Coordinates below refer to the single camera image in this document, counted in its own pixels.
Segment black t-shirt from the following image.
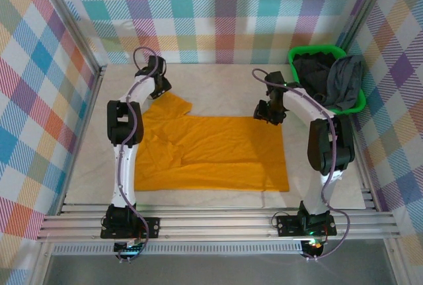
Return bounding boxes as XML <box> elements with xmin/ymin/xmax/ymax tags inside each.
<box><xmin>293</xmin><ymin>52</ymin><xmax>334</xmax><ymax>101</ymax></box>

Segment green plastic basket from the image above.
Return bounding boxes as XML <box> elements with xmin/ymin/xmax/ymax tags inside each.
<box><xmin>288</xmin><ymin>44</ymin><xmax>368</xmax><ymax>116</ymax></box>

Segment slotted grey cable duct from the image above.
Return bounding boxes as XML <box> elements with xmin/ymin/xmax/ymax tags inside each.
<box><xmin>52</xmin><ymin>243</ymin><xmax>303</xmax><ymax>256</ymax></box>

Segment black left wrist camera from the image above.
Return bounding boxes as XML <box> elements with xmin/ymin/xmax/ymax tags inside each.
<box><xmin>157</xmin><ymin>75</ymin><xmax>173</xmax><ymax>97</ymax></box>

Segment aluminium frame rail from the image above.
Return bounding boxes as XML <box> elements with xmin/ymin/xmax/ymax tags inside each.
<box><xmin>36</xmin><ymin>204</ymin><xmax>403</xmax><ymax>243</ymax></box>

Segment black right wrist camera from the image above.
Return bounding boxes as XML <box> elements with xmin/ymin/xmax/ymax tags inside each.
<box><xmin>253</xmin><ymin>99</ymin><xmax>270</xmax><ymax>121</ymax></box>

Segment orange t-shirt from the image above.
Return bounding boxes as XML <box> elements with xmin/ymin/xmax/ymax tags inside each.
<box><xmin>134</xmin><ymin>91</ymin><xmax>291</xmax><ymax>194</ymax></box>

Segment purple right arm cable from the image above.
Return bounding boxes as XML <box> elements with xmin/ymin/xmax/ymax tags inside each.
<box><xmin>251</xmin><ymin>68</ymin><xmax>351</xmax><ymax>261</ymax></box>

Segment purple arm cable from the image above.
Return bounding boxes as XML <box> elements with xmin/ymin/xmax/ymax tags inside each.
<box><xmin>114</xmin><ymin>46</ymin><xmax>166</xmax><ymax>263</ymax></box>
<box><xmin>251</xmin><ymin>68</ymin><xmax>351</xmax><ymax>261</ymax></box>

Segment aluminium frame post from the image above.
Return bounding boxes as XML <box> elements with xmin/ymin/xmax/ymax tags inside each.
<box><xmin>336</xmin><ymin>0</ymin><xmax>396</xmax><ymax>60</ymax></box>
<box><xmin>38</xmin><ymin>0</ymin><xmax>107</xmax><ymax>76</ymax></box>

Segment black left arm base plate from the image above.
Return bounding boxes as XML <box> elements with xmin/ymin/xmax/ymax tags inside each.
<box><xmin>100</xmin><ymin>215</ymin><xmax>161</xmax><ymax>240</ymax></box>

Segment dark grey t-shirt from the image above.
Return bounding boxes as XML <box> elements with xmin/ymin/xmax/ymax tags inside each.
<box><xmin>320</xmin><ymin>55</ymin><xmax>366</xmax><ymax>112</ymax></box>

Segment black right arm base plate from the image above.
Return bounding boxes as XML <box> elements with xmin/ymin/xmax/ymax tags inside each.
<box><xmin>276</xmin><ymin>214</ymin><xmax>338</xmax><ymax>237</ymax></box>

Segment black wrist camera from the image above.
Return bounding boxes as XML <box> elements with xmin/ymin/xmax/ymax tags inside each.
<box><xmin>253</xmin><ymin>99</ymin><xmax>270</xmax><ymax>121</ymax></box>
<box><xmin>157</xmin><ymin>75</ymin><xmax>173</xmax><ymax>97</ymax></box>

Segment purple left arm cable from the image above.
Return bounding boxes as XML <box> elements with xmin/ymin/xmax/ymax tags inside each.
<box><xmin>114</xmin><ymin>46</ymin><xmax>166</xmax><ymax>263</ymax></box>

